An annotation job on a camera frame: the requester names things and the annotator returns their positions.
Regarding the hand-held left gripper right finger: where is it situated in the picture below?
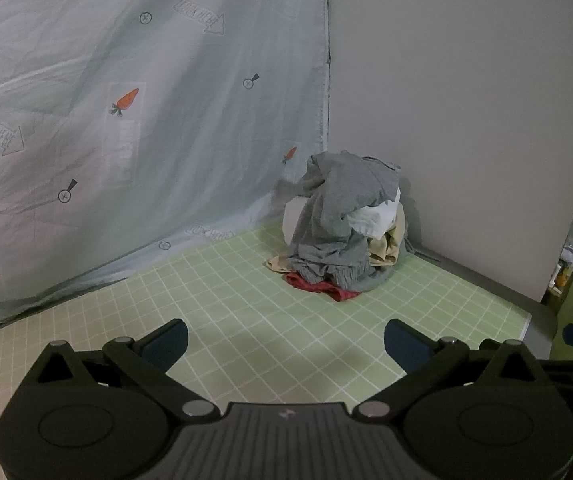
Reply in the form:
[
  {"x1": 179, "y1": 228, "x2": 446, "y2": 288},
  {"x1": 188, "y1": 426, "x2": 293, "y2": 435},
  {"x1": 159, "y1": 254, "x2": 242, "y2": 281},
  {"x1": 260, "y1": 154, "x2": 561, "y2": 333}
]
[{"x1": 352, "y1": 319, "x2": 547, "y2": 423}]

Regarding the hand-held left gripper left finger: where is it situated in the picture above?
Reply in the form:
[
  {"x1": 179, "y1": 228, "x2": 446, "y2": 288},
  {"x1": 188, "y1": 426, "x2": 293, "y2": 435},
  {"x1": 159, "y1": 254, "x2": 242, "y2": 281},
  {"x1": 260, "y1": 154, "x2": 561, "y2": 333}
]
[{"x1": 29, "y1": 318, "x2": 223, "y2": 422}]

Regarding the grey garment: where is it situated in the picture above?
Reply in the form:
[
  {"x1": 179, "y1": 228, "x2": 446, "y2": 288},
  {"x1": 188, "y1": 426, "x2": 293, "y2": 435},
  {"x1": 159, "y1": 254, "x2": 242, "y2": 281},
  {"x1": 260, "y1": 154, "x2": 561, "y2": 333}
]
[{"x1": 286, "y1": 150, "x2": 402, "y2": 293}]

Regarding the green checked mat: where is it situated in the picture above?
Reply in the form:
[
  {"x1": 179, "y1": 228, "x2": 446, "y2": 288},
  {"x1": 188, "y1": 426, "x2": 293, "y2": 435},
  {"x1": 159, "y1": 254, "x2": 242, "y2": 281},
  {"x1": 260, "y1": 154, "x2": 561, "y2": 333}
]
[{"x1": 0, "y1": 220, "x2": 532, "y2": 411}]

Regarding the beige garment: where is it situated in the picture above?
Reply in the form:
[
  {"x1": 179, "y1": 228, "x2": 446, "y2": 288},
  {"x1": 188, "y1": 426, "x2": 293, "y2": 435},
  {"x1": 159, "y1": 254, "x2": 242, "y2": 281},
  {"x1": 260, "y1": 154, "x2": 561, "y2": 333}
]
[{"x1": 266, "y1": 205, "x2": 407, "y2": 273}]

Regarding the red garment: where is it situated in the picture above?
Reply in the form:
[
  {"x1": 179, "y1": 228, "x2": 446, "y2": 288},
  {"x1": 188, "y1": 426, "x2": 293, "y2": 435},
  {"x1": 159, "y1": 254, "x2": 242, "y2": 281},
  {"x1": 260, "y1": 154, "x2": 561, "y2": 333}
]
[{"x1": 286, "y1": 272, "x2": 362, "y2": 303}]

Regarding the white garment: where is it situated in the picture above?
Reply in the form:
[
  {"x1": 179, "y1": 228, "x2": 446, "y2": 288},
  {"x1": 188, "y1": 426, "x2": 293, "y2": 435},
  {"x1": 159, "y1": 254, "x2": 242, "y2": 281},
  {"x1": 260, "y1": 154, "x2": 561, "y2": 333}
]
[{"x1": 283, "y1": 187, "x2": 401, "y2": 243}]

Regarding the carrot print light blue sheet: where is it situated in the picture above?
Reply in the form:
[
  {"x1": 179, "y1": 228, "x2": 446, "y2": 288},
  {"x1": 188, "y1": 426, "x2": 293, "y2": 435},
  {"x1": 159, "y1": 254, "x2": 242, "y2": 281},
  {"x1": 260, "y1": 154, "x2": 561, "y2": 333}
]
[{"x1": 0, "y1": 0, "x2": 329, "y2": 343}]

